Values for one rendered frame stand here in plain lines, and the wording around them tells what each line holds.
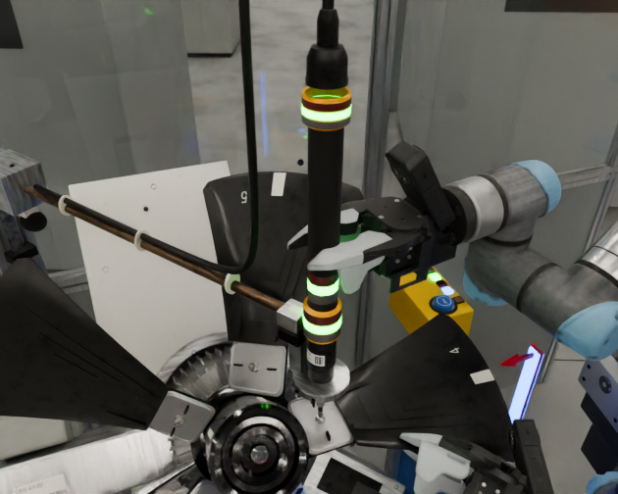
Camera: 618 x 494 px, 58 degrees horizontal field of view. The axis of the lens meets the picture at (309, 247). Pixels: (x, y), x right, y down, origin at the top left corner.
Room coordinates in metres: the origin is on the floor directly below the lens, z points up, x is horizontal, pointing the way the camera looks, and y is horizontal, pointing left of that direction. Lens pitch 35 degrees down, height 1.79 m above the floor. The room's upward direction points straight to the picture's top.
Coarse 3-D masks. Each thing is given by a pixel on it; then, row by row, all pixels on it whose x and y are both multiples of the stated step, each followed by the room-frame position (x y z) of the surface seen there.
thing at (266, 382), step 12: (240, 348) 0.53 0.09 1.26; (252, 348) 0.52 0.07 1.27; (264, 348) 0.51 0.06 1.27; (276, 348) 0.50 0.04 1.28; (240, 360) 0.52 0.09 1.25; (252, 360) 0.51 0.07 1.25; (264, 360) 0.50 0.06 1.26; (276, 360) 0.49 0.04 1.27; (240, 372) 0.51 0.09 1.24; (252, 372) 0.50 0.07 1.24; (264, 372) 0.49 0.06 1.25; (276, 372) 0.48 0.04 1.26; (240, 384) 0.49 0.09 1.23; (252, 384) 0.49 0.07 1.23; (264, 384) 0.48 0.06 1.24; (276, 384) 0.47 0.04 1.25; (276, 396) 0.46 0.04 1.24
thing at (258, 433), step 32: (224, 384) 0.52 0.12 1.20; (224, 416) 0.42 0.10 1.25; (256, 416) 0.42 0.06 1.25; (288, 416) 0.42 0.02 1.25; (192, 448) 0.45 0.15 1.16; (224, 448) 0.39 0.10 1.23; (288, 448) 0.40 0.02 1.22; (224, 480) 0.36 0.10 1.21; (256, 480) 0.37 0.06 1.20; (288, 480) 0.38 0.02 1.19
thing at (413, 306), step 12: (408, 276) 0.92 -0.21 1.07; (408, 288) 0.88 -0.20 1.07; (420, 288) 0.88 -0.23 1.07; (432, 288) 0.88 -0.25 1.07; (396, 300) 0.90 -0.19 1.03; (408, 300) 0.86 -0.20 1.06; (420, 300) 0.85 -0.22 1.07; (432, 300) 0.84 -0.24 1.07; (396, 312) 0.89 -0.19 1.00; (408, 312) 0.85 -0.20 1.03; (420, 312) 0.82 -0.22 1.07; (432, 312) 0.81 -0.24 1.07; (444, 312) 0.81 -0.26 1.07; (456, 312) 0.81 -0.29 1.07; (468, 312) 0.81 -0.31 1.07; (408, 324) 0.85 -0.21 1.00; (420, 324) 0.81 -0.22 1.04; (468, 324) 0.81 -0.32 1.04
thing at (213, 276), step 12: (36, 192) 0.77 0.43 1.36; (84, 216) 0.70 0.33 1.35; (108, 228) 0.67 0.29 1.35; (132, 240) 0.64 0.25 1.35; (156, 252) 0.62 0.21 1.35; (168, 252) 0.61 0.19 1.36; (180, 264) 0.59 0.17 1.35; (192, 264) 0.58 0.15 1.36; (204, 276) 0.57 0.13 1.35; (216, 276) 0.56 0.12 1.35; (240, 288) 0.53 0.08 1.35; (252, 288) 0.53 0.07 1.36; (252, 300) 0.52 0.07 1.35; (264, 300) 0.51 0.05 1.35; (276, 300) 0.51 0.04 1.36
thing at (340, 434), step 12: (288, 408) 0.49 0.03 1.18; (300, 408) 0.49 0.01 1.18; (312, 408) 0.49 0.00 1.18; (324, 408) 0.49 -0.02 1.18; (336, 408) 0.49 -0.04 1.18; (300, 420) 0.47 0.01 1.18; (312, 420) 0.47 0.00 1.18; (336, 420) 0.47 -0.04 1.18; (312, 432) 0.45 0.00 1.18; (324, 432) 0.45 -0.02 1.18; (336, 432) 0.45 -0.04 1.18; (348, 432) 0.45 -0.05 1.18; (312, 444) 0.43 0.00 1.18; (324, 444) 0.43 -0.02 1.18; (336, 444) 0.43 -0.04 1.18
